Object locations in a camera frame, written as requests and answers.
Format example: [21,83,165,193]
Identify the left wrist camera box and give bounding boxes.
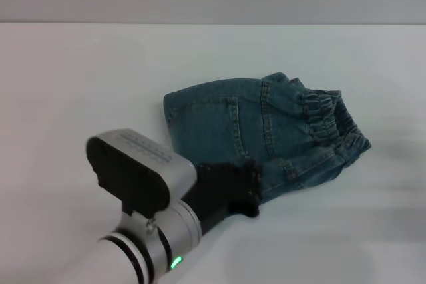
[85,128,198,223]

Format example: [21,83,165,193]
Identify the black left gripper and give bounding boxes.
[180,160,264,235]

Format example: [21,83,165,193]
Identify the blue denim shorts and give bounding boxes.
[162,71,373,206]

